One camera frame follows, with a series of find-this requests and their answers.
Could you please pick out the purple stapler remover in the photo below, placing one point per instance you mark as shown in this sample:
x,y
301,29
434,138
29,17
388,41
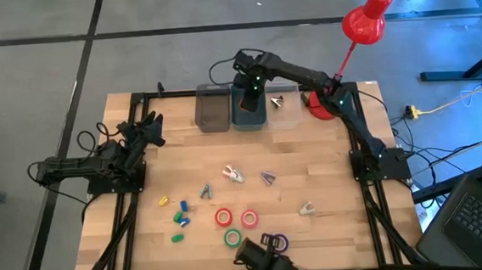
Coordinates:
x,y
268,178

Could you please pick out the pink tape roll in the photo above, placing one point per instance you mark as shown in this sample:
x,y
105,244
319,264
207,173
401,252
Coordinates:
x,y
243,219

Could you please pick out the black stapler remover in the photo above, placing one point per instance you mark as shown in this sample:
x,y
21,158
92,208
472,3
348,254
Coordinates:
x,y
277,102

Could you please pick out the blue mini stapler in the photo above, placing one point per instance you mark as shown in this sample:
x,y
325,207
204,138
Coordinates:
x,y
184,222
184,205

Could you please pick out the red desk lamp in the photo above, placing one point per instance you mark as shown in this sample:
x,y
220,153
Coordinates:
x,y
363,24

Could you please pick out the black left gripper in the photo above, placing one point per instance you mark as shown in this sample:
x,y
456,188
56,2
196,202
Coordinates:
x,y
149,137

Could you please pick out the beige stapler remover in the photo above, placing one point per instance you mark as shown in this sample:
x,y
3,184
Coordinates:
x,y
306,209

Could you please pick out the black laptop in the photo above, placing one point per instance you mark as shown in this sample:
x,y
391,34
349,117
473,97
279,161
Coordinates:
x,y
476,220

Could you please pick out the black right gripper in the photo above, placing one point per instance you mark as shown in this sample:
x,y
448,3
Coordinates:
x,y
249,83

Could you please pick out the green tape roll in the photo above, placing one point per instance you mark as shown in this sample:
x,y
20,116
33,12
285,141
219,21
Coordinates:
x,y
226,238

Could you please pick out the red tape roll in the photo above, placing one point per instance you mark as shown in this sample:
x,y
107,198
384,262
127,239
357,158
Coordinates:
x,y
217,218

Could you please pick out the clear plastic bin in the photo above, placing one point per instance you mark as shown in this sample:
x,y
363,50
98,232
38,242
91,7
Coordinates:
x,y
286,117

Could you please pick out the blue plastic bin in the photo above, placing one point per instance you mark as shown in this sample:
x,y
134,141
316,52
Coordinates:
x,y
248,119

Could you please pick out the yellow mini stapler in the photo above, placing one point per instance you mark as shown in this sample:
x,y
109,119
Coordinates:
x,y
163,201

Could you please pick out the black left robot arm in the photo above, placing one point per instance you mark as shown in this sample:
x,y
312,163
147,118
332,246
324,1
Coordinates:
x,y
77,165

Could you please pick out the purple tape roll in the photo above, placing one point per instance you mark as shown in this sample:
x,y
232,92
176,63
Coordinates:
x,y
286,242

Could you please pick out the yellow power strip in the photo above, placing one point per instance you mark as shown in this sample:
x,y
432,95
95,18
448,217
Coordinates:
x,y
412,112

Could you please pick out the teal stapler remover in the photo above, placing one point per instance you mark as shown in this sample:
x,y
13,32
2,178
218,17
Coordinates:
x,y
206,192

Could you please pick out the green mini stapler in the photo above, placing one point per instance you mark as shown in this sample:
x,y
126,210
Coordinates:
x,y
177,238
178,217

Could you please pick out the smoke grey plastic bin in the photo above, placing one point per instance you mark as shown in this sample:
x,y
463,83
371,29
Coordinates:
x,y
212,111

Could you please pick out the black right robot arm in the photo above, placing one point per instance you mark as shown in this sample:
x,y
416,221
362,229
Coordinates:
x,y
296,75

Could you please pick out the light grey stapler remover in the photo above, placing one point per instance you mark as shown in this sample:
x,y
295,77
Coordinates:
x,y
238,178

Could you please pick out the black aluminium table frame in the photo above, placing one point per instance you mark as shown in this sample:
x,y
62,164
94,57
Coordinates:
x,y
170,94

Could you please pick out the pink stapler remover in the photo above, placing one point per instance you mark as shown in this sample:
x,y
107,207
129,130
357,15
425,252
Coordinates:
x,y
227,171

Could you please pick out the black desk leg frame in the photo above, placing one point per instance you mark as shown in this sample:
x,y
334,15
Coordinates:
x,y
445,76

